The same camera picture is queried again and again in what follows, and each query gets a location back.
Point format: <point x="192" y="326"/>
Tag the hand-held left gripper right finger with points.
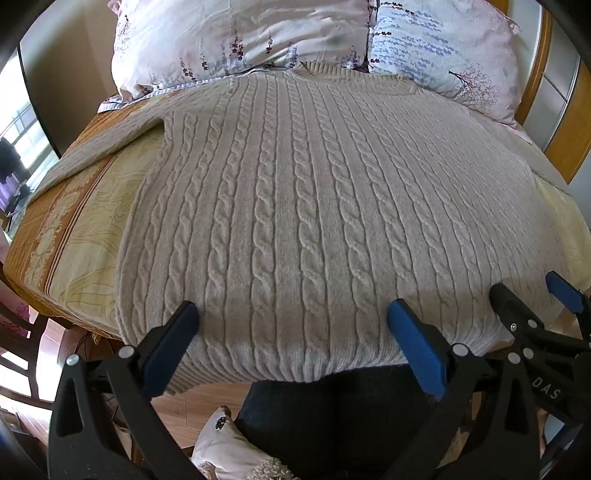
<point x="418" y="342"/>

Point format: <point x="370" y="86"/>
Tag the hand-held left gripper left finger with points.
<point x="173" y="338"/>

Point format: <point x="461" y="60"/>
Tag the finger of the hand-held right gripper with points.
<point x="565" y="296"/>
<point x="505" y="302"/>

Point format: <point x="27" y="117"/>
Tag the person's dark trousers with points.
<point x="337" y="424"/>

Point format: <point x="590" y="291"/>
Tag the white plush slipper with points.
<point x="231" y="445"/>

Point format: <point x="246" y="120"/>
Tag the yellow patterned blanket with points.
<point x="83" y="240"/>

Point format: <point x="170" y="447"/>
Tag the dark wooden chair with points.
<point x="18" y="332"/>

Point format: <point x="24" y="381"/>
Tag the wooden wardrobe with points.
<point x="561" y="87"/>

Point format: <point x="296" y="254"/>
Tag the window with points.
<point x="25" y="134"/>

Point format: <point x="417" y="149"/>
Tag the blue floral pillow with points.
<point x="443" y="50"/>

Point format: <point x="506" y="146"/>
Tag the white floral pillow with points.
<point x="231" y="41"/>

